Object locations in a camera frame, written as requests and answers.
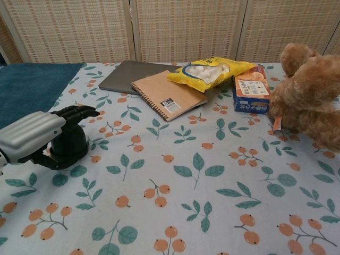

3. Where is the yellow marshmallow snack bag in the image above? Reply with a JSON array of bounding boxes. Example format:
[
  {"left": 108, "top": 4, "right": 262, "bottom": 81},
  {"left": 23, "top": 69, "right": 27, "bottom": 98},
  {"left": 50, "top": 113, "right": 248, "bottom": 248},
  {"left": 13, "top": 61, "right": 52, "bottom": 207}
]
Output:
[{"left": 166, "top": 56, "right": 256, "bottom": 94}]

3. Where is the brown teddy bear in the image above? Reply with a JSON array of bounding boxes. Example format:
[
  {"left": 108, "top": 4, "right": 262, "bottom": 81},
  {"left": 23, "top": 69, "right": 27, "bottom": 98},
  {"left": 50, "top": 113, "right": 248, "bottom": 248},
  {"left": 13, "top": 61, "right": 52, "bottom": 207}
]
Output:
[{"left": 267, "top": 43, "right": 340, "bottom": 152}]

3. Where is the floral light blue tablecloth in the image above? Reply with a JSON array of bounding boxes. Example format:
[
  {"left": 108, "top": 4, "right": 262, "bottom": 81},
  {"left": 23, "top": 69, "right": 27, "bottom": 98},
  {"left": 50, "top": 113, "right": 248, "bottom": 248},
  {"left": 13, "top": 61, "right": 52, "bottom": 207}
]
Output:
[{"left": 0, "top": 61, "right": 340, "bottom": 255}]

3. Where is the grey closed laptop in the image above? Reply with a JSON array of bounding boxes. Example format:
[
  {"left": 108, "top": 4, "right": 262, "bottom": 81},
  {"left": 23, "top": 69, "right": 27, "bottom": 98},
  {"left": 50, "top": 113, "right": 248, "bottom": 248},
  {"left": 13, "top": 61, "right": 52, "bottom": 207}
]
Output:
[{"left": 98, "top": 60, "right": 186, "bottom": 96}]

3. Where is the brown spiral notebook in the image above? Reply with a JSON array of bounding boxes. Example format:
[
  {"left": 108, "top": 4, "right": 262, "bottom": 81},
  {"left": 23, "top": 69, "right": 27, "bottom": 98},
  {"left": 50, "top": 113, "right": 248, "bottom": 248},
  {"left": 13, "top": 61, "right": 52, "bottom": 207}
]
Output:
[{"left": 130, "top": 70, "right": 208, "bottom": 123}]

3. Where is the black dome-shaped object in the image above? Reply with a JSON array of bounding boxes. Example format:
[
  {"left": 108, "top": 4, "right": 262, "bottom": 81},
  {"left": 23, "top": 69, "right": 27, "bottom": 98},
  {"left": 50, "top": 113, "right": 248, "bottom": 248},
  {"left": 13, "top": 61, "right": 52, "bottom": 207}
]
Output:
[{"left": 49, "top": 122, "right": 90, "bottom": 170}]

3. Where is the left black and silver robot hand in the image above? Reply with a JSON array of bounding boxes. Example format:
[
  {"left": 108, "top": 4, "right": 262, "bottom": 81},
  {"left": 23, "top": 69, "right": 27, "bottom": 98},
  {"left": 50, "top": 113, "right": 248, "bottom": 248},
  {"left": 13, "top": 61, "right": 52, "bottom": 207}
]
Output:
[{"left": 0, "top": 105, "right": 100, "bottom": 171}]

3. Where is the orange and blue biscuit box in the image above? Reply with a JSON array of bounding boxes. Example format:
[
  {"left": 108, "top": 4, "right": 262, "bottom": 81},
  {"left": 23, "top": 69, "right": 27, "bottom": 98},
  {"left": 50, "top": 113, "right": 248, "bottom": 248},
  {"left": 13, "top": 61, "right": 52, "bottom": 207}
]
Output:
[{"left": 232, "top": 65, "right": 271, "bottom": 115}]

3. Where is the woven bamboo folding screen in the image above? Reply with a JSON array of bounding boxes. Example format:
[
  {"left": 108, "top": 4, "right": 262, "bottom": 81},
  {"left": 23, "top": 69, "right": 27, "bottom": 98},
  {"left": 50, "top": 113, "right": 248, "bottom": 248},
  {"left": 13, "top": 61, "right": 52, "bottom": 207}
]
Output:
[{"left": 0, "top": 0, "right": 340, "bottom": 65}]

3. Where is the dark blue table cover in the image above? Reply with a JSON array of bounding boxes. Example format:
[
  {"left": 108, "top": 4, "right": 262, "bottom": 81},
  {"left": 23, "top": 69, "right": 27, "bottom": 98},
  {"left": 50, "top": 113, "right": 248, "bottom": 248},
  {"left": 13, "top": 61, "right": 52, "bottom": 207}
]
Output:
[{"left": 0, "top": 62, "right": 86, "bottom": 130}]

